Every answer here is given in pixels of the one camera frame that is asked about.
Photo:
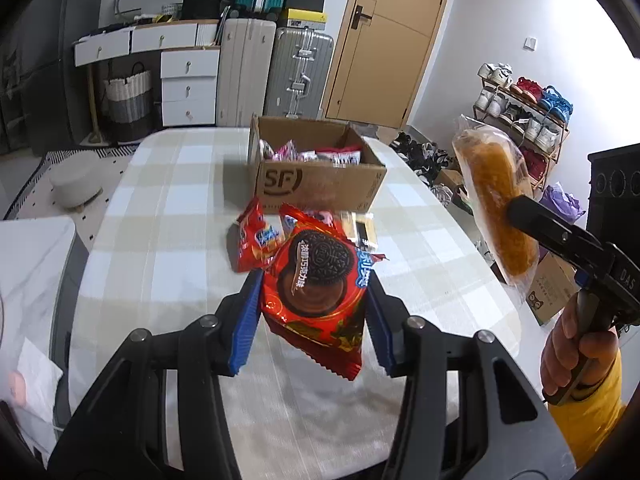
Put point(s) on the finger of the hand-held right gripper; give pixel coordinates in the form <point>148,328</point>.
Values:
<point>550,230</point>

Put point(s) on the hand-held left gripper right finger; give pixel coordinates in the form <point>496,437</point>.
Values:
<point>382,330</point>

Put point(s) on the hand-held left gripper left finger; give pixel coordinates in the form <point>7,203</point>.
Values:
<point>245,325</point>

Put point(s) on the red cookie packet brown cream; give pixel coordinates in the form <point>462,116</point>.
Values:
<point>310,300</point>

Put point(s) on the bread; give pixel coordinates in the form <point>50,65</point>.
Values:
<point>492,180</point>

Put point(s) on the red cookie packet pink cream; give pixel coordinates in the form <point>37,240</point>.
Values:
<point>250,245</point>

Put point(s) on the clear cracker packet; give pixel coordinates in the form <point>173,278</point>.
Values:
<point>367,235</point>

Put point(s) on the pink snack packet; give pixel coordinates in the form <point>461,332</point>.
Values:
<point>322,217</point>

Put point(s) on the brown cardboard box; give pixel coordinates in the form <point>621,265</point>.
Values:
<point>320,185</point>

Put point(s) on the noodle stick snack packet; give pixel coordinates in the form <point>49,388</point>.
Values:
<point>340,152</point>

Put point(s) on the person's right forearm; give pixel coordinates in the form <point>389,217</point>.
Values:
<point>595,425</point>

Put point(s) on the person's right hand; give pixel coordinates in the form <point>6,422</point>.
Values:
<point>560,360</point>

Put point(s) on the purple plastic bag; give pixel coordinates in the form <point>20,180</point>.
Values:
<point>562,202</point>

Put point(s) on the printed cardboard box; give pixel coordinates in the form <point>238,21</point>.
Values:
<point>550,290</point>

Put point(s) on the wooden shoe rack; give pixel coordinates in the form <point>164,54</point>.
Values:
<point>560,145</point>

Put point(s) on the small plain cardboard box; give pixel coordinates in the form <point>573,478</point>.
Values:
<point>450,180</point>

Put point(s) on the shoe rack with shoes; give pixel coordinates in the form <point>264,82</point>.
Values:
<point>525,105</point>

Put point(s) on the pile of sneakers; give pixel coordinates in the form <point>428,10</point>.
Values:
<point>425,160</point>

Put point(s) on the white paper sheet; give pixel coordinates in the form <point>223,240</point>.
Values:
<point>40,380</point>

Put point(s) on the white marble side table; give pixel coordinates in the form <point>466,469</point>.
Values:
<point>35,270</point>

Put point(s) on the white round stool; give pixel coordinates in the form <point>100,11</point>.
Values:
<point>75,180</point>

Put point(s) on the wooden door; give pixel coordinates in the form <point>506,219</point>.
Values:
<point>395,60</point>

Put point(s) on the white drawer cabinet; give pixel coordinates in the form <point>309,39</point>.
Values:
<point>190,90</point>

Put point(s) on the white grey woven basket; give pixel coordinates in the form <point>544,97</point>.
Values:
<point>129,105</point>

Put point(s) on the cream suitcase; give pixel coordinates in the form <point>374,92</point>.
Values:
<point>245,75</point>

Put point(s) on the black white patterned rug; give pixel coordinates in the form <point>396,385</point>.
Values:
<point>40,175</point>

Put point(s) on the silver suitcase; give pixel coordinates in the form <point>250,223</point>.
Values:
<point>297,75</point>

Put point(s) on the white desk with drawers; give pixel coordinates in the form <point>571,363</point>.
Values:
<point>150,39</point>

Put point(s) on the yellow and black shoe box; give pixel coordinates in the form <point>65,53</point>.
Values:
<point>304,19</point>

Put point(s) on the black storage bin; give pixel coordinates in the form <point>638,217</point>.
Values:
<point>200,7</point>

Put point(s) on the dark glass cabinet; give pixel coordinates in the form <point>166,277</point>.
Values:
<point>30,85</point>

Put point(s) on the white light switch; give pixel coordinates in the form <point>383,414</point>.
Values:
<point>530,43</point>

